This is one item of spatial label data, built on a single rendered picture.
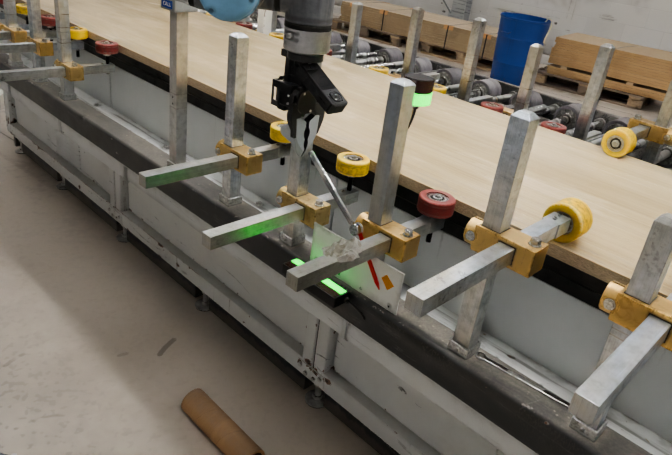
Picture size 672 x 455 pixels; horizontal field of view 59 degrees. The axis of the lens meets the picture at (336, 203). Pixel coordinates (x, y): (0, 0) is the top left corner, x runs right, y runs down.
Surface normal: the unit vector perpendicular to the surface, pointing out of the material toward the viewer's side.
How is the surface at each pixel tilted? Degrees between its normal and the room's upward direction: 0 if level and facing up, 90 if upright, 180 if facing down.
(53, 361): 0
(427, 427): 90
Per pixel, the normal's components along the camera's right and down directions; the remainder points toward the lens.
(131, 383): 0.12, -0.90
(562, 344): -0.70, 0.23
